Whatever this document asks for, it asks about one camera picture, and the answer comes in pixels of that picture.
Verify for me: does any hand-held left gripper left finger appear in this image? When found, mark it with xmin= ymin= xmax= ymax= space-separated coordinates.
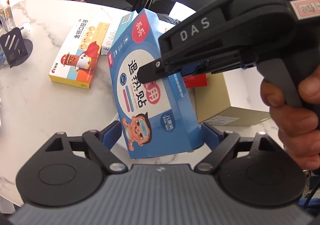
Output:
xmin=45 ymin=120 xmax=127 ymax=174

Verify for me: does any grey checkered seat cushion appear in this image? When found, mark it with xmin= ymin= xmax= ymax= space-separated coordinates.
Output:
xmin=157 ymin=13 xmax=187 ymax=27

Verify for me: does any person's right hand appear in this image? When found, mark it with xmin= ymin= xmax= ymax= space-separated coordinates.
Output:
xmin=260 ymin=64 xmax=320 ymax=171

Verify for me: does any yellow orange medicine box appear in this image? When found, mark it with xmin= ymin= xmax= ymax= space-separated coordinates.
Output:
xmin=48 ymin=17 xmax=111 ymax=90

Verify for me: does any person's blue clothing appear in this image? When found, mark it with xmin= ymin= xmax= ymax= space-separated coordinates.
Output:
xmin=299 ymin=196 xmax=320 ymax=218

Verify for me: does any small white device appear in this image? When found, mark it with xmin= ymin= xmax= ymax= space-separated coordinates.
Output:
xmin=19 ymin=22 xmax=31 ymax=37

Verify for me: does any blue fever patch box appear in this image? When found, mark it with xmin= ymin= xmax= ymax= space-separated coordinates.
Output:
xmin=107 ymin=8 xmax=203 ymax=160

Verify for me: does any dark phone stand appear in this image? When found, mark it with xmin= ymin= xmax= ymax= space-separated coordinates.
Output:
xmin=0 ymin=28 xmax=33 ymax=69

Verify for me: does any white grey medicine box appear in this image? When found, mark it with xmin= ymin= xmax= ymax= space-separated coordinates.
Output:
xmin=101 ymin=22 xmax=118 ymax=56

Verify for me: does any red white medicine box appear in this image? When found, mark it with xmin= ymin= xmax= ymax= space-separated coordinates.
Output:
xmin=184 ymin=73 xmax=208 ymax=89

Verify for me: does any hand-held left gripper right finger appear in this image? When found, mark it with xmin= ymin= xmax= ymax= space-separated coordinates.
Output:
xmin=195 ymin=122 xmax=275 ymax=174

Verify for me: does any tan cardboard shoe box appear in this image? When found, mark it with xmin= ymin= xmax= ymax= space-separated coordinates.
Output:
xmin=194 ymin=66 xmax=272 ymax=126

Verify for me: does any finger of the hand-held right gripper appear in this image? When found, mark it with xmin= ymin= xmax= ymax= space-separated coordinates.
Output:
xmin=137 ymin=58 xmax=167 ymax=85
xmin=172 ymin=61 xmax=209 ymax=77

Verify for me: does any white marble desktop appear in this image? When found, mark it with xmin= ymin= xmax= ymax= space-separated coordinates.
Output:
xmin=0 ymin=0 xmax=282 ymax=207

